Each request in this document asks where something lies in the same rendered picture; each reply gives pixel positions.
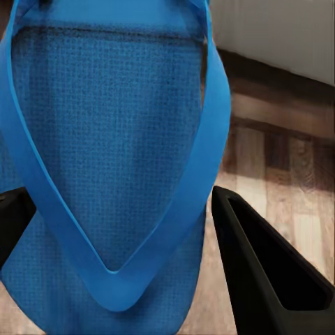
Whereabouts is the sandal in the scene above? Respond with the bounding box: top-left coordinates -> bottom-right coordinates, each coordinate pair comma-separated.
0,0 -> 231,335

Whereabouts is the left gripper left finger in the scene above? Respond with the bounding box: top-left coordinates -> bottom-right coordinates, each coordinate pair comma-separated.
0,187 -> 36,270

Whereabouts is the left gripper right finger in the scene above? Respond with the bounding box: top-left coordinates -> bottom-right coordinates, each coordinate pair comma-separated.
211,186 -> 335,335

